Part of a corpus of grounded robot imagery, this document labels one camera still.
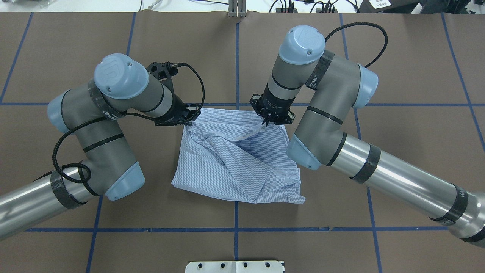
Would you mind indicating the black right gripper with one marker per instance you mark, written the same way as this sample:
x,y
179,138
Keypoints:
x,y
276,101

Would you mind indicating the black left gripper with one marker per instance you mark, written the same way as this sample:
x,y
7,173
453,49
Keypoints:
x,y
174,110

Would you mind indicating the blue striped button shirt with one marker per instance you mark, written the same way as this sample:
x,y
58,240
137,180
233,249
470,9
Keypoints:
x,y
231,155

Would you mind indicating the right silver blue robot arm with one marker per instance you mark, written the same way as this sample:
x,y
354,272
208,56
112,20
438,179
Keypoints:
x,y
341,87

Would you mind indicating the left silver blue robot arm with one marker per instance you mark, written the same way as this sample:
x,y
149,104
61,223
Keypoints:
x,y
92,157

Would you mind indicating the aluminium frame post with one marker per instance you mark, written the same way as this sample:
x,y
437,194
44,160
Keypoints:
x,y
237,8

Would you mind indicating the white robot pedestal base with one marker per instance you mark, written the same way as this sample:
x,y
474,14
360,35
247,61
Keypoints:
x,y
245,266

